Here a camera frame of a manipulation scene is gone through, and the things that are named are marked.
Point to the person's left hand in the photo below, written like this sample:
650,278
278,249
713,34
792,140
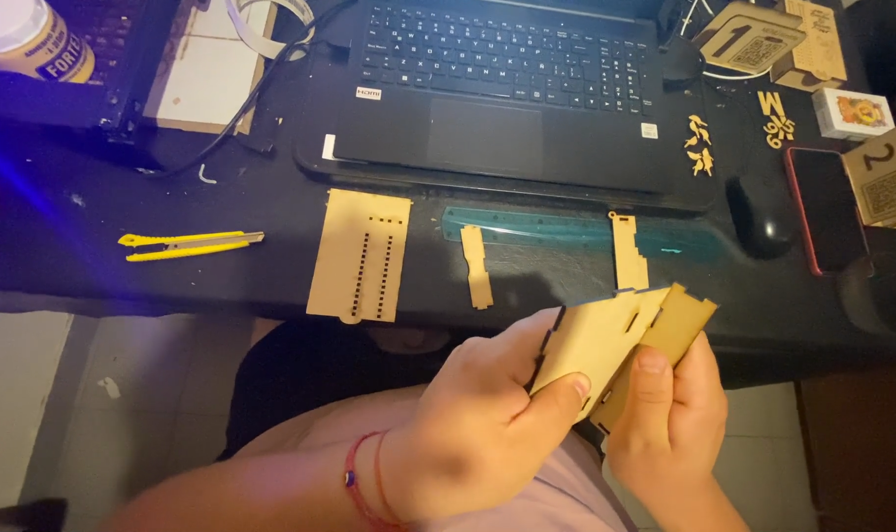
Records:
466,414

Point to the person's right hand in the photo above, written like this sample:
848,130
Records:
658,436

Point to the small notched wooden panel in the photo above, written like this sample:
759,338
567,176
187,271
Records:
669,332

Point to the large slotted wooden panel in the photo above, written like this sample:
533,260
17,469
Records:
595,343

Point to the short wooden strip piece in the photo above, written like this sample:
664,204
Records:
476,266

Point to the long wooden strip with loop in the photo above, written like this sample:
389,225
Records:
628,251

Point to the perforated wooden panel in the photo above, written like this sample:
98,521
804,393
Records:
359,255

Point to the teal transparent ruler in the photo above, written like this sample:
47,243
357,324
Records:
566,233

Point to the black computer mouse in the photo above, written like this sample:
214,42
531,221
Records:
762,218

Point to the red-cased smartphone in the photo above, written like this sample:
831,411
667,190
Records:
824,210

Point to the wooden bird cutouts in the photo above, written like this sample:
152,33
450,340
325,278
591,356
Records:
699,144

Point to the black laptop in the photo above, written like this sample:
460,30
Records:
503,92

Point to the yellow utility knife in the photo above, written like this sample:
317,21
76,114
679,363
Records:
189,244

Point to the wooden letter cutouts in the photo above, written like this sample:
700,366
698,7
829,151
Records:
775,118

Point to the wooden number block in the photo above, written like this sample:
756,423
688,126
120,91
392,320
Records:
751,37
887,177

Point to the white printed card box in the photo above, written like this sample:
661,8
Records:
852,113

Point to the engraved wooden plaque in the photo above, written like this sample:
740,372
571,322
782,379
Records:
813,44

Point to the white board with cardboard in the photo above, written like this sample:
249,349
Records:
208,74

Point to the white glue bottle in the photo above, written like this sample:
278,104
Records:
30,37

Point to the black machine frame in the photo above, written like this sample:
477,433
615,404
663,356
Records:
71,74

